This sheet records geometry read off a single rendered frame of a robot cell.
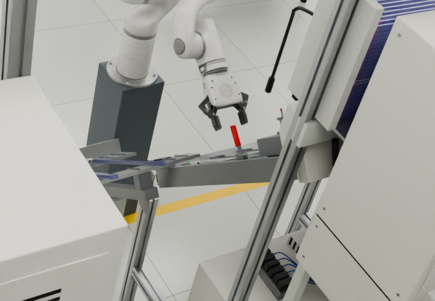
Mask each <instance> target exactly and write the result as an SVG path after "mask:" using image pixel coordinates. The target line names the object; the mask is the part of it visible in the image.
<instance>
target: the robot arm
mask: <svg viewBox="0 0 435 301"><path fill-rule="evenodd" d="M121 1H122V2H124V3H127V4H130V5H138V6H136V7H135V8H132V9H131V10H130V11H129V12H128V13H127V14H126V16H125V20H124V26H123V30H122V37H121V41H120V48H119V52H118V56H115V57H114V58H112V59H110V60H109V61H108V63H107V67H106V71H107V74H108V75H109V77H110V78H111V79H112V80H114V81H115V82H116V83H118V84H120V85H123V86H126V87H133V88H141V87H147V86H150V85H152V84H153V83H155V81H156V80H157V76H158V72H157V69H156V67H155V66H154V64H152V63H151V57H152V54H153V48H154V44H155V38H156V35H157V29H158V26H159V22H160V20H161V19H162V18H163V17H164V16H165V15H167V14H168V13H169V12H170V11H171V10H172V9H173V8H174V7H175V6H176V5H177V4H178V2H179V1H180V0H121ZM214 1H215V0H182V1H181V2H180V3H179V5H178V7H177V8H176V11H175V14H174V16H173V25H172V38H173V49H174V52H175V54H176V55H177V56H178V57H179V58H181V59H186V60H187V59H195V60H196V62H197V65H198V67H199V72H200V74H201V76H203V78H202V85H203V92H204V96H205V99H204V100H203V101H202V102H201V103H200V104H199V105H198V108H199V109H200V110H202V112H203V113H204V114H205V115H206V116H208V118H210V119H211V121H212V125H213V128H214V129H215V131H218V130H220V129H221V128H222V127H221V122H220V120H219V117H218V115H216V113H217V110H218V109H224V108H228V107H232V106H233V107H235V108H236V109H237V110H238V111H239V112H238V117H239V120H240V124H241V125H244V124H246V123H248V118H247V114H246V112H245V109H246V107H247V104H248V99H249V96H248V94H245V93H242V92H241V91H240V89H239V87H238V85H237V82H236V80H235V78H234V76H233V74H232V73H231V71H228V70H227V69H228V65H227V61H226V58H225V54H224V52H223V48H222V46H221V42H220V39H219V36H218V32H217V29H216V25H215V23H214V20H213V19H212V18H203V19H198V20H196V18H197V15H198V13H199V11H200V10H201V9H202V8H203V7H204V6H205V5H207V4H209V3H212V2H214ZM241 101H243V102H242V103H241ZM205 105H207V107H208V109H207V108H206V106H205Z"/></svg>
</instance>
